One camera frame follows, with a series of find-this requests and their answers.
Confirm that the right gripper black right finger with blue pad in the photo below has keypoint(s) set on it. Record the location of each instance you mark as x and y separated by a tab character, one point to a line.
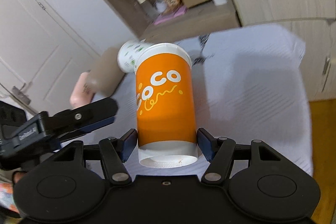
219	153

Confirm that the person's left hand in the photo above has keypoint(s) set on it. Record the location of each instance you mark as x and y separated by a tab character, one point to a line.
17	175

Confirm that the white patterned tablecloth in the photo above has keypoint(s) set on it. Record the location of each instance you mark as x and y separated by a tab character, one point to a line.
246	85

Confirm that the white green-print paper cup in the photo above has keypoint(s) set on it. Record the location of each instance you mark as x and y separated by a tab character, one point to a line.
129	54

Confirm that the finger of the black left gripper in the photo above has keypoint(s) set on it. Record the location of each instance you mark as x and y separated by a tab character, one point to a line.
72	124

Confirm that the orange paper cup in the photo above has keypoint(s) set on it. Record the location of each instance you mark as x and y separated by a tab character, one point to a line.
166	126

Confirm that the taupe tumbler cup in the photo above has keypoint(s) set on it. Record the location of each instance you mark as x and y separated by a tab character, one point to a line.
105	75

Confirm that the pink tumbler bottle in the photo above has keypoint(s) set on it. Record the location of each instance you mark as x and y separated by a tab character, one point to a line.
82	94

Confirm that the clear bottle beige cap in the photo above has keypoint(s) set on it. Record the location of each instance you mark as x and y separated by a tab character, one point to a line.
149	9

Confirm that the pink flat package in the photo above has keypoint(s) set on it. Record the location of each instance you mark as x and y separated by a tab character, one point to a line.
166	17

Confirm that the metal door handle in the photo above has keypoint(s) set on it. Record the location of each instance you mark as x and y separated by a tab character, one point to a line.
16	94

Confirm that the white door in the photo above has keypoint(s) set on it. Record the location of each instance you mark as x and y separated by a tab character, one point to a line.
40	54

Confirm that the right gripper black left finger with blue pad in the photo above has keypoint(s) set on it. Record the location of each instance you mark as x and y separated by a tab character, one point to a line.
114	153

